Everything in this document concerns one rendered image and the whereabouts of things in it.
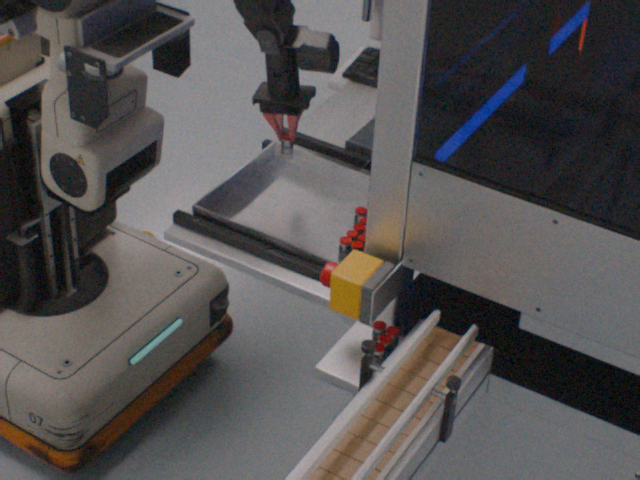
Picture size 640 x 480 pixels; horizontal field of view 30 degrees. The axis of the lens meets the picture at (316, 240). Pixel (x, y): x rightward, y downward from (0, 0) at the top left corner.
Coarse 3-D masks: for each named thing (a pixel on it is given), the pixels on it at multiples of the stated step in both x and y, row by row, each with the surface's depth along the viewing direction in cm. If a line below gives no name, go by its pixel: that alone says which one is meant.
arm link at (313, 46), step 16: (272, 32) 198; (288, 32) 204; (304, 32) 203; (320, 32) 203; (272, 48) 201; (288, 48) 202; (304, 48) 202; (320, 48) 201; (336, 48) 205; (304, 64) 204; (320, 64) 203; (336, 64) 206
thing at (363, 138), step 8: (368, 120) 235; (360, 128) 233; (368, 128) 236; (352, 136) 230; (360, 136) 234; (368, 136) 237; (352, 144) 229; (360, 144) 228; (368, 144) 234; (360, 152) 229; (368, 152) 228
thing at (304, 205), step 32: (256, 160) 224; (288, 160) 228; (320, 160) 224; (224, 192) 217; (256, 192) 220; (288, 192) 220; (320, 192) 220; (352, 192) 221; (224, 224) 208; (256, 224) 212; (288, 224) 212; (320, 224) 212; (352, 224) 213; (320, 256) 199
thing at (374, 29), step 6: (378, 0) 280; (378, 6) 281; (378, 12) 282; (372, 18) 283; (378, 18) 282; (372, 24) 284; (378, 24) 283; (372, 30) 285; (378, 30) 284; (372, 36) 286; (378, 36) 285
